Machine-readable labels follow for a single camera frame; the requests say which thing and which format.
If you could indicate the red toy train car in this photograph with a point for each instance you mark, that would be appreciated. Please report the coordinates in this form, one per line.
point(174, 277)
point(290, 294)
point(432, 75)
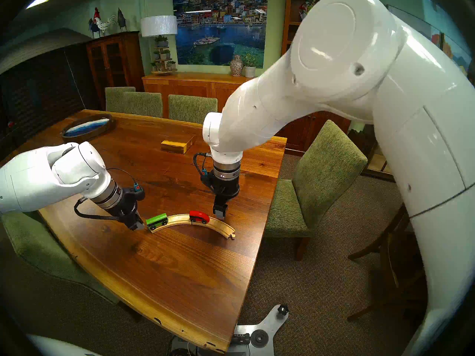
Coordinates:
point(199, 217)

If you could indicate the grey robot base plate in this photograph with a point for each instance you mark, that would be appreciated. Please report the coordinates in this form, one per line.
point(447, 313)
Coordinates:
point(269, 327)

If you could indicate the tiered wooden plant stand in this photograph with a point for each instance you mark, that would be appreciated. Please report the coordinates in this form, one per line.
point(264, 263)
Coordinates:
point(163, 71)

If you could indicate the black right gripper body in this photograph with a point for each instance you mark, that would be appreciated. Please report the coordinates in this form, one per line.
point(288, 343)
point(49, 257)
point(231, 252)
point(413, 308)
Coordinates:
point(226, 189)

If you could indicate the white rooster figurine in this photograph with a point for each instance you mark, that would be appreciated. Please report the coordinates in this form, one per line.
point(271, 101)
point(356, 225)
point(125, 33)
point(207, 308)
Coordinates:
point(105, 24)

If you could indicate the abstract landscape painting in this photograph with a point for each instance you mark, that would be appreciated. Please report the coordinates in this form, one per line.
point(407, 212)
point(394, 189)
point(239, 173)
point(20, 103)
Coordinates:
point(436, 36)
point(458, 56)

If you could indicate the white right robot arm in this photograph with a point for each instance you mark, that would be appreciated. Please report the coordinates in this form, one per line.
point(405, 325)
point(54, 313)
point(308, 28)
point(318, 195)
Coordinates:
point(371, 81)

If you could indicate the dark rooster figurine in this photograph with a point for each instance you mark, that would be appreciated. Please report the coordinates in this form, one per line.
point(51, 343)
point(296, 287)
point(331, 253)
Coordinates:
point(121, 20)

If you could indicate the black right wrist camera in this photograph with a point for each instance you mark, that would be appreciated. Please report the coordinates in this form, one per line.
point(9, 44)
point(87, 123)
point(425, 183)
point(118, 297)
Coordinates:
point(206, 180)

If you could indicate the green frog figurine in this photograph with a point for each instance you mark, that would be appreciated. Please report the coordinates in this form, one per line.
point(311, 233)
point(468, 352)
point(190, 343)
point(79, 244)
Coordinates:
point(306, 5)

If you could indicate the round tray with blue inlay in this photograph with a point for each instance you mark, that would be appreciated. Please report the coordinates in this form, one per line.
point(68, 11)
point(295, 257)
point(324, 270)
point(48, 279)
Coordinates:
point(87, 127)

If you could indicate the dark glass-door cabinet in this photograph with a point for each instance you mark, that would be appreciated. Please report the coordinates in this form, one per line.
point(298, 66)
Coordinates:
point(128, 62)

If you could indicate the dark sideboard with glass doors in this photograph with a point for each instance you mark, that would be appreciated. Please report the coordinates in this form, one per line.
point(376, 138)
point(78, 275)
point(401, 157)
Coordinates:
point(374, 162)

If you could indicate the light wooden sideboard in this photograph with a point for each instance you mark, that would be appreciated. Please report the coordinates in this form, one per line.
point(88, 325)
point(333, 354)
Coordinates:
point(178, 86)

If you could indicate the tall wooden bookshelf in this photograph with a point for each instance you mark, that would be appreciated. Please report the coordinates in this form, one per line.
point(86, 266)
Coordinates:
point(308, 131)

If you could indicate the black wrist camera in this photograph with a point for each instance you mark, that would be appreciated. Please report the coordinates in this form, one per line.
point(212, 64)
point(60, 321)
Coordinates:
point(138, 192)
point(206, 180)

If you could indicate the black knob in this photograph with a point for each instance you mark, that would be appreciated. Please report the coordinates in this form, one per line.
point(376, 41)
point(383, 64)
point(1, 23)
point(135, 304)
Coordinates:
point(283, 309)

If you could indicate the harbour town wall picture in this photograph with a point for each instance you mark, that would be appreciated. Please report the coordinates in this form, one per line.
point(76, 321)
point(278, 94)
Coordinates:
point(219, 25)

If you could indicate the small potted green plant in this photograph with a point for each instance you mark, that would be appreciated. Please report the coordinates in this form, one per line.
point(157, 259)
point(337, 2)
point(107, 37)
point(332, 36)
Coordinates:
point(161, 41)

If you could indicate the white lamp shade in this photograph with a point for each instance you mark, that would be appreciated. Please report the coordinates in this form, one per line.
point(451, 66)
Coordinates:
point(159, 26)

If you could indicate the dark wooden chair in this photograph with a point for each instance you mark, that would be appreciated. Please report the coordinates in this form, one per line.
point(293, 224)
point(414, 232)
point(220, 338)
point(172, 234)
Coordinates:
point(389, 255)

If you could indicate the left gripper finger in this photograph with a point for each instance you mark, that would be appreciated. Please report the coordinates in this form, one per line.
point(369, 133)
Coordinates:
point(133, 225)
point(140, 221)

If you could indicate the blue and red rooster figurine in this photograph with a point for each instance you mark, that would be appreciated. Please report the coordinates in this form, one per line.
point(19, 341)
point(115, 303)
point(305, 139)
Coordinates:
point(94, 25)

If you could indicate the green toy train car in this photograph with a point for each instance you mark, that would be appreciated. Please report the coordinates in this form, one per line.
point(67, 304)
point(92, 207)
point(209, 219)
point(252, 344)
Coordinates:
point(157, 221)

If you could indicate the plant in white pot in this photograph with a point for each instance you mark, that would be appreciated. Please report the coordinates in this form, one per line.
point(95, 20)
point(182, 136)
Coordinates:
point(249, 70)

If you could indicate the green upholstered dining chair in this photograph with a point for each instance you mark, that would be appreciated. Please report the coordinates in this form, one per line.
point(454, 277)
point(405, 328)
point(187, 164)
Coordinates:
point(326, 166)
point(189, 108)
point(144, 105)
point(117, 97)
point(33, 247)

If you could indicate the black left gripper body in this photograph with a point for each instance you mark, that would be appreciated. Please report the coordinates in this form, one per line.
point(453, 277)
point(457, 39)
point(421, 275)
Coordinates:
point(125, 207)

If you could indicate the curved wooden train track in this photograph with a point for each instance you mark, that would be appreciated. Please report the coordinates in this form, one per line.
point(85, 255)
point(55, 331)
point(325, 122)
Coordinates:
point(222, 228)
point(180, 219)

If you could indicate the flat wooden box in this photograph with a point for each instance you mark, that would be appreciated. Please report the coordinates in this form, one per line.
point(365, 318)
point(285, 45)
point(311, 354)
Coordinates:
point(178, 144)

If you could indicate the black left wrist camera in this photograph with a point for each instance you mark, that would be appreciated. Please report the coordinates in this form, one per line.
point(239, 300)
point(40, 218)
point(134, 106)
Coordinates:
point(138, 192)

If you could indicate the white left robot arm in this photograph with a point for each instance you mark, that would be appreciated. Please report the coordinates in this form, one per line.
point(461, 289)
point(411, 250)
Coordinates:
point(41, 177)

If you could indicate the patterned ceramic vase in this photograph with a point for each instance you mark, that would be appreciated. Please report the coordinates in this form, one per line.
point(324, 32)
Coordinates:
point(236, 66)

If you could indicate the ceiling light panel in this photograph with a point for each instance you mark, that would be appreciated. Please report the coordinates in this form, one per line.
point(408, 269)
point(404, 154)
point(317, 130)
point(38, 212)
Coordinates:
point(39, 2)

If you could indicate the dark slatted window blinds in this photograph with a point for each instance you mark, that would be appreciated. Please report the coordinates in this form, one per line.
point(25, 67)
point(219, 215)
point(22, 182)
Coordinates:
point(44, 84)

